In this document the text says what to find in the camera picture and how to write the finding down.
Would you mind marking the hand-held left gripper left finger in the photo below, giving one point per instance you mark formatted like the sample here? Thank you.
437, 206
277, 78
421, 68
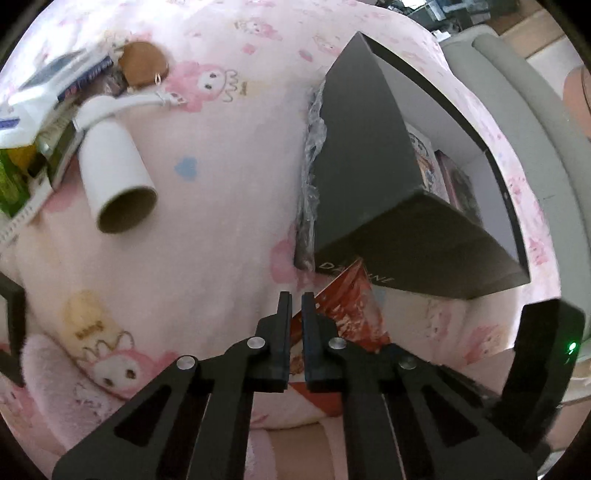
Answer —
285, 344

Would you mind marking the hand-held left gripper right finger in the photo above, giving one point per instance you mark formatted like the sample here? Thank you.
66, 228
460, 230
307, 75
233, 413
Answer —
308, 344

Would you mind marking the red foil packet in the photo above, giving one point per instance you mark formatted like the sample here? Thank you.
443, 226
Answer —
355, 314

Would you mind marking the black cardboard box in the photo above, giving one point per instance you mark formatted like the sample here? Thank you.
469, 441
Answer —
369, 184

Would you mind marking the pink cartoon printed blanket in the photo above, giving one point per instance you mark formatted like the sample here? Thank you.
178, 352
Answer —
221, 184

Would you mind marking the clear bubble wrap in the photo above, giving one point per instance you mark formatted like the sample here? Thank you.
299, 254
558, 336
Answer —
316, 152

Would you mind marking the white cardboard tube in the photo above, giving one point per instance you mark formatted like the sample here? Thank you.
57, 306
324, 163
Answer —
115, 170

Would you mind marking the grey padded headboard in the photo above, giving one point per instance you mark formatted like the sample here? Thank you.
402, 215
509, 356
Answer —
517, 83

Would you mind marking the green packet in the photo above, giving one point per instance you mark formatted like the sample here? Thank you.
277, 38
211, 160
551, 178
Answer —
11, 184

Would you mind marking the blue and white packet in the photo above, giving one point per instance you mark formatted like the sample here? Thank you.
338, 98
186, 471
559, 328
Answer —
41, 87

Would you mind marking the black angular frame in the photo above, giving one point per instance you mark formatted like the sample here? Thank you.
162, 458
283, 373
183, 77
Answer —
16, 332

